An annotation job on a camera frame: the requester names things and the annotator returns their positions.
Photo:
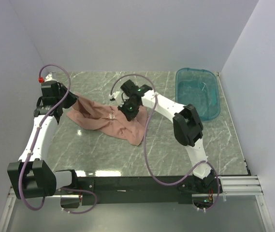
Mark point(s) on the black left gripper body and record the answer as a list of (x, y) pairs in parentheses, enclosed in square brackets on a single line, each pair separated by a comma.
[(63, 91)]

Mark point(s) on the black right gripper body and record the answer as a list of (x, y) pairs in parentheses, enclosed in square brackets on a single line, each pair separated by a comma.
[(130, 108)]

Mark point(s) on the pink t shirt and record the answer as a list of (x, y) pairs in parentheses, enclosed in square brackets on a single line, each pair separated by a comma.
[(91, 115)]

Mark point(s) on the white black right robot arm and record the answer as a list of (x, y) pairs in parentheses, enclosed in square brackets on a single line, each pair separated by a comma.
[(187, 126)]

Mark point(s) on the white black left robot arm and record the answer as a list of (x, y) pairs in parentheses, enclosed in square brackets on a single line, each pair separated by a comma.
[(37, 178)]

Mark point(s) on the teal transparent plastic bin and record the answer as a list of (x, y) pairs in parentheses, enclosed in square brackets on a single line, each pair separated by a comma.
[(198, 87)]

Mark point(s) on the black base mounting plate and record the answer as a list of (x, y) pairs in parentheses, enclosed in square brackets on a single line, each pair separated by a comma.
[(120, 189)]

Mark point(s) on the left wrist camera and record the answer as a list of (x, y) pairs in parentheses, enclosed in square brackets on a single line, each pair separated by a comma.
[(50, 77)]

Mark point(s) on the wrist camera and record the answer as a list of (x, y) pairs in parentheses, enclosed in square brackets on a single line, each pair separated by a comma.
[(50, 77), (115, 96)]

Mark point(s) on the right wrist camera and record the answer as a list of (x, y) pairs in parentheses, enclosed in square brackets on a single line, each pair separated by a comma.
[(115, 96)]

